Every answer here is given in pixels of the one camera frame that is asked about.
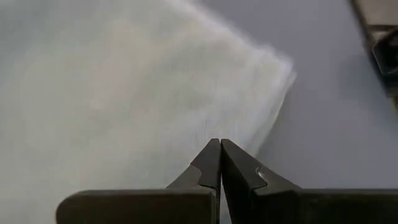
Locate light blue denim jeans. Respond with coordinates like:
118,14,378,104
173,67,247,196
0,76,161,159
0,0,296,224

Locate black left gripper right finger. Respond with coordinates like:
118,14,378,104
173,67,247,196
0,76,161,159
221,138,398,224

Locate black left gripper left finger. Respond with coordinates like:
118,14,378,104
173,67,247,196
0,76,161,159
55,138,221,224

